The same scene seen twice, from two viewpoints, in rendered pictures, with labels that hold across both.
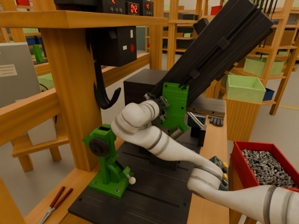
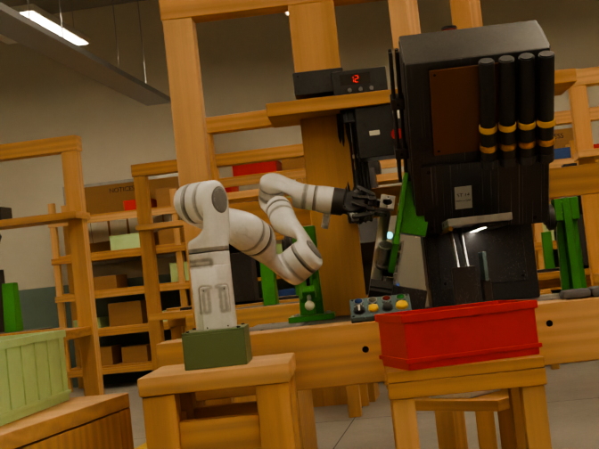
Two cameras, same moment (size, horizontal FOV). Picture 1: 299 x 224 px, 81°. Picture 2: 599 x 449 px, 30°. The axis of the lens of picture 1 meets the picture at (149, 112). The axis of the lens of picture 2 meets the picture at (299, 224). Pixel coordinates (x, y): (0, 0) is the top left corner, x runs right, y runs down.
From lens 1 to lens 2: 2.94 m
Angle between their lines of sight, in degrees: 76
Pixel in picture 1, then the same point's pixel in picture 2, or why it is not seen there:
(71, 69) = (308, 161)
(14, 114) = (256, 206)
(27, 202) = not seen: outside the picture
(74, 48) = (315, 139)
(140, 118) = (265, 182)
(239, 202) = not seen: hidden behind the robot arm
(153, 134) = (271, 199)
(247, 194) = not seen: hidden behind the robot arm
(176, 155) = (276, 222)
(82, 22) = (283, 110)
